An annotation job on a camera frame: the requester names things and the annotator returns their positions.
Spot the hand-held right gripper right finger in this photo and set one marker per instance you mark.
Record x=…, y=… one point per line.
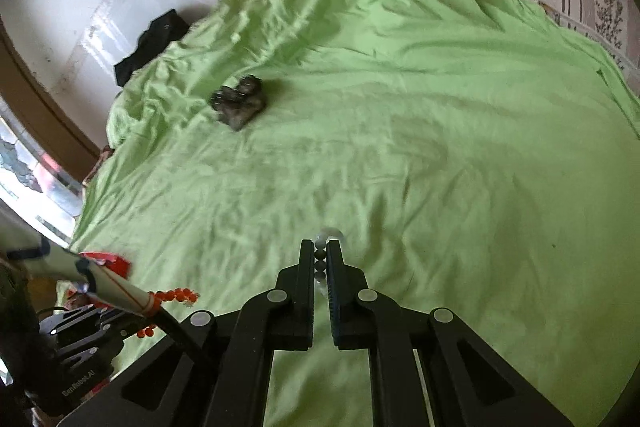
x=334, y=287

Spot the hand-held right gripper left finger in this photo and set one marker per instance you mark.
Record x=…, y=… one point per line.
x=306, y=287

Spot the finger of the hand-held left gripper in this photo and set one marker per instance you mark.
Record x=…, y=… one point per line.
x=90, y=332

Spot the red box with white inside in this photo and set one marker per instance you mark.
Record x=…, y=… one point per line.
x=107, y=263

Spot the green bed sheet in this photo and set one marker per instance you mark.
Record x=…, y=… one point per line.
x=390, y=132

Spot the brown patterned cloth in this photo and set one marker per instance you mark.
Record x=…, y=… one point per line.
x=100, y=162

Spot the window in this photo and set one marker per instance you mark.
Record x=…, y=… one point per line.
x=30, y=172

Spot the dark grey scrunchie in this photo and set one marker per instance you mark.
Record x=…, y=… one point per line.
x=239, y=104

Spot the black cloth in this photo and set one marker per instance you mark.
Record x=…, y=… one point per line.
x=150, y=49

